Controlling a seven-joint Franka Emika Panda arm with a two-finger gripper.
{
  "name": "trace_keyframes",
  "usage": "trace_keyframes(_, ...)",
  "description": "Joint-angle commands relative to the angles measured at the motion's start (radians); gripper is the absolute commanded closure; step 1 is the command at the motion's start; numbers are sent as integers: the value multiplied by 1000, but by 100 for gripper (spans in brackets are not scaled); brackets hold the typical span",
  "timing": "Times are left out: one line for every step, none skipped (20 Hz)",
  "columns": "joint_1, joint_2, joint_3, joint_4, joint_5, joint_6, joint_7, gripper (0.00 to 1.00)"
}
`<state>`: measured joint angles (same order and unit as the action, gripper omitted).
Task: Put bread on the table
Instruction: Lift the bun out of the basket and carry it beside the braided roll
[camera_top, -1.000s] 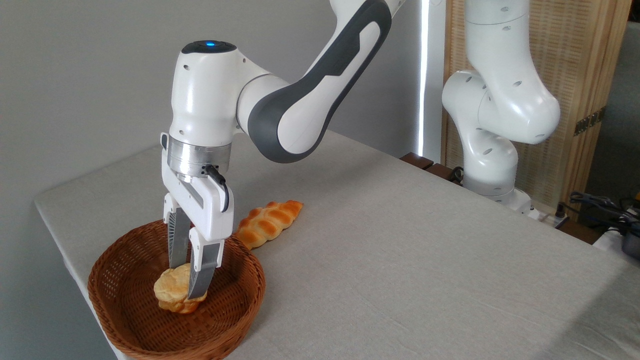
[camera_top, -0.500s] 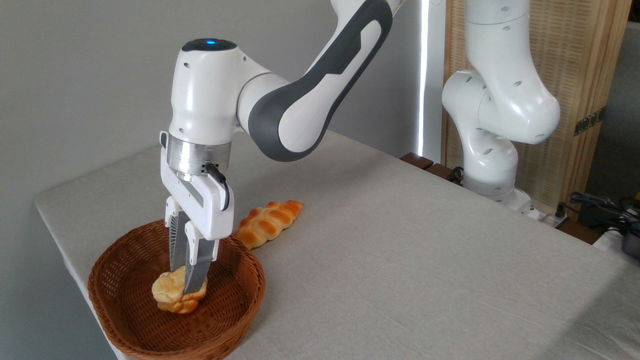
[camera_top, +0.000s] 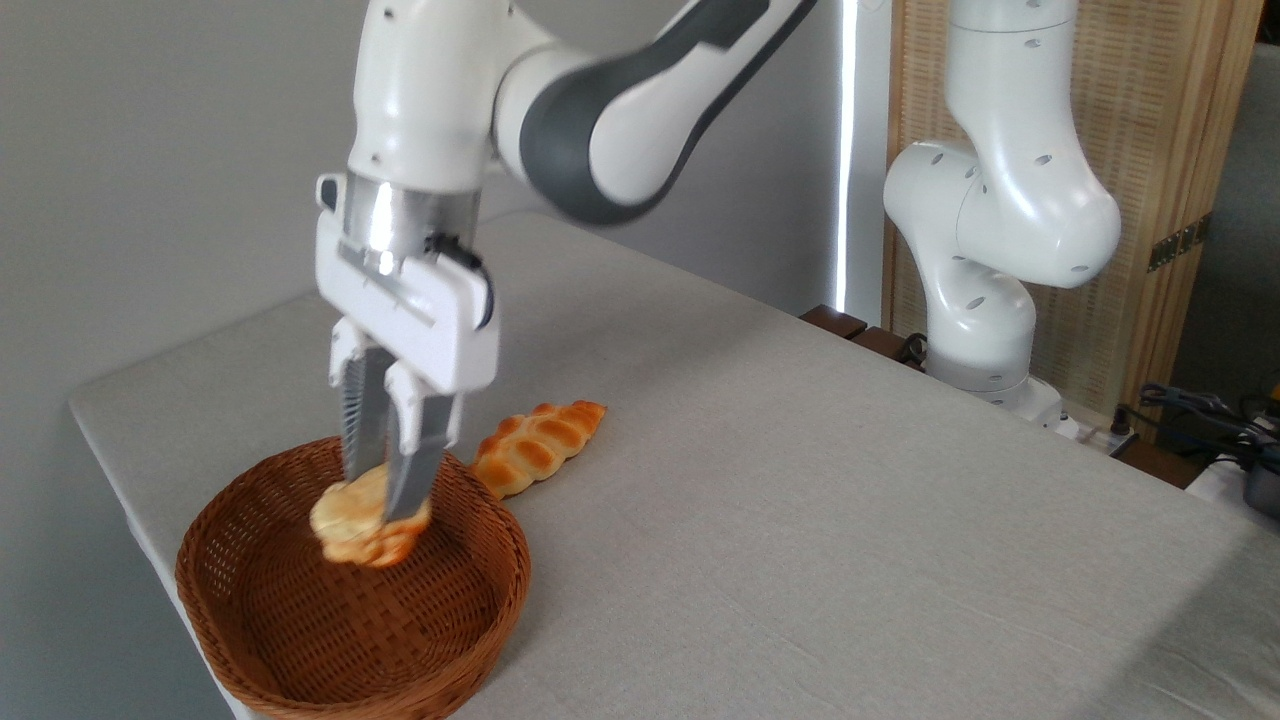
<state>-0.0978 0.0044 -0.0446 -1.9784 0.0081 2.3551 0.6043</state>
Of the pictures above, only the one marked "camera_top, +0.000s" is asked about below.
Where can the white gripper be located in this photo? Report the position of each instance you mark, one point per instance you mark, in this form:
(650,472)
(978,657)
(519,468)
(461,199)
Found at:
(430,320)

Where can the round puffy bread roll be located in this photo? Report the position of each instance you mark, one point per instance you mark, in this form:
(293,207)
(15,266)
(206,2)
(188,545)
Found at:
(350,525)

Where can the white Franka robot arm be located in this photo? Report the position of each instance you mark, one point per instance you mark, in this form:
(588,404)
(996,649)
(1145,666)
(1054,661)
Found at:
(1020,200)

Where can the braided golden bread loaf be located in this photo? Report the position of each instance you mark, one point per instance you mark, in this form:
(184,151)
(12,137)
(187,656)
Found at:
(530,450)

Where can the brown wicker basket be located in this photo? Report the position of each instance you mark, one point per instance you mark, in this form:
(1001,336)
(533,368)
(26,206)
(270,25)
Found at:
(260,640)

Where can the grey tablecloth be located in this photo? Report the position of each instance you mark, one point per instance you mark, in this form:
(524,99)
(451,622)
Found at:
(800,550)

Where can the dark brown wooden block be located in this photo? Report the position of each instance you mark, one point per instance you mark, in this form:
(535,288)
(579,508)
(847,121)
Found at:
(832,320)
(885,345)

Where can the white power strip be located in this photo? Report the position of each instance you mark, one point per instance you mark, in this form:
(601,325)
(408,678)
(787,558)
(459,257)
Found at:
(1095,435)

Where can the dark metal screen hinge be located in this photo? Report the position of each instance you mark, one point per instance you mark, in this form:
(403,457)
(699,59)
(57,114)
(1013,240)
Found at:
(1180,243)

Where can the wooden rattan folding screen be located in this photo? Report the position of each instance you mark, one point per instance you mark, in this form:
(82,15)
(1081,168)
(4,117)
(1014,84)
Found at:
(1150,100)

